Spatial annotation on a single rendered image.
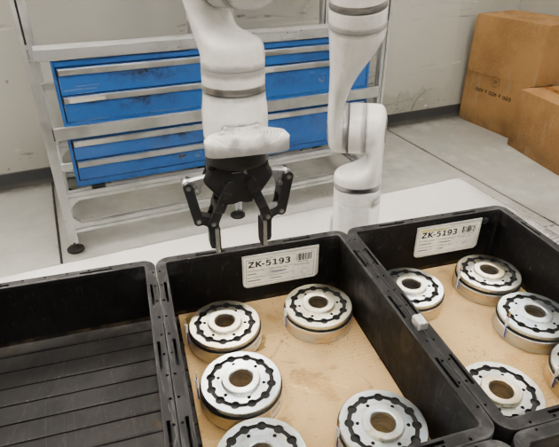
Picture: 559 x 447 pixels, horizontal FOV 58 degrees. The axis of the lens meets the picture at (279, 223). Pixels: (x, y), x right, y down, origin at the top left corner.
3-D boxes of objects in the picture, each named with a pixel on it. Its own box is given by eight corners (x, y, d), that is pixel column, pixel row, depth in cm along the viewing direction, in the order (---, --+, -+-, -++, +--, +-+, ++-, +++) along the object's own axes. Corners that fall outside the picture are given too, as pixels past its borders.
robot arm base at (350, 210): (322, 255, 108) (324, 183, 100) (354, 242, 113) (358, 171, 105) (352, 275, 102) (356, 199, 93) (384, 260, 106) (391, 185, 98)
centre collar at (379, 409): (355, 411, 59) (355, 408, 59) (393, 403, 60) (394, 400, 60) (370, 448, 55) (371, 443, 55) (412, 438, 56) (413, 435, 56)
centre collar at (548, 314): (508, 308, 75) (509, 304, 75) (532, 299, 77) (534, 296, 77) (535, 329, 72) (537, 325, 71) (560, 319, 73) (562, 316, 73)
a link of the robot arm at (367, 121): (388, 97, 95) (381, 181, 103) (337, 97, 96) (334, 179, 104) (389, 112, 87) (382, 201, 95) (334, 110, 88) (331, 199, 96)
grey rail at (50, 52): (24, 58, 205) (21, 46, 203) (379, 28, 264) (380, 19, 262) (25, 63, 198) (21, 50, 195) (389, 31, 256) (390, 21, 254)
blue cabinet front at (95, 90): (77, 186, 232) (49, 61, 204) (226, 160, 257) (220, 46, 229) (78, 188, 230) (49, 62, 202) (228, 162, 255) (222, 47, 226)
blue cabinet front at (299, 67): (241, 158, 260) (237, 44, 231) (362, 137, 285) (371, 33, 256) (243, 160, 258) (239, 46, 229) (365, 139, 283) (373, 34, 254)
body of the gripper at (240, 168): (263, 114, 63) (263, 183, 67) (194, 121, 61) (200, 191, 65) (279, 135, 57) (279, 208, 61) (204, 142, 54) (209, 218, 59)
